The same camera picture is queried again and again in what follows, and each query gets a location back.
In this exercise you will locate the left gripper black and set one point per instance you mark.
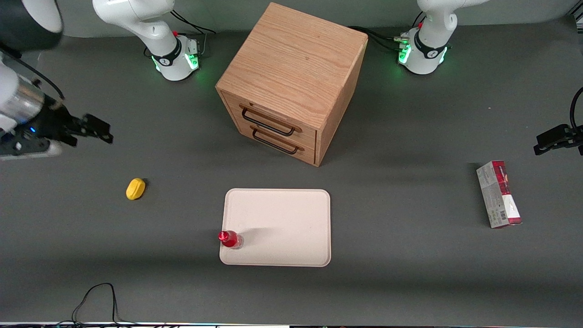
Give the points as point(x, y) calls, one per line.
point(558, 137)

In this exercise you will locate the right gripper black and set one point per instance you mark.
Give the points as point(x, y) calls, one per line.
point(53, 123)

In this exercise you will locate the small red coke bottle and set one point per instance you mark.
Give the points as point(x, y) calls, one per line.
point(230, 239)

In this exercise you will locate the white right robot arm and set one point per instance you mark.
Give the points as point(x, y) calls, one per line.
point(150, 27)

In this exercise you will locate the cream rectangular tray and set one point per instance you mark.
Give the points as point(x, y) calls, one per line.
point(282, 228)

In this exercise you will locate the yellow lemon toy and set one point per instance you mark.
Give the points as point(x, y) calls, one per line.
point(135, 189)

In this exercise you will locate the red plaid cardboard box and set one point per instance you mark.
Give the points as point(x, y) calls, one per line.
point(498, 193)

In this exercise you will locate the wooden drawer front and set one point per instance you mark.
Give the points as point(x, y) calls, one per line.
point(307, 139)
point(309, 155)

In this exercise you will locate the wooden two-drawer cabinet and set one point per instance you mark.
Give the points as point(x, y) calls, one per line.
point(296, 54)

